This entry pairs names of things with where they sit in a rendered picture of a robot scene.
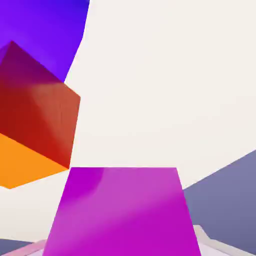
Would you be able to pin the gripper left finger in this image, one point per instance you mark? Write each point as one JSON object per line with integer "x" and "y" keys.
{"x": 34, "y": 249}

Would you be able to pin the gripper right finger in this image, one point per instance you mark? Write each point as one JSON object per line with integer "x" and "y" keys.
{"x": 208, "y": 247}

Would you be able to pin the small magenta cube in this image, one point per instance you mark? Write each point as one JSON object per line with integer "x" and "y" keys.
{"x": 124, "y": 216}

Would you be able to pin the large orange box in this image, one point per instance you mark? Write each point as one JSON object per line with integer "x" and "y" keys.
{"x": 36, "y": 124}

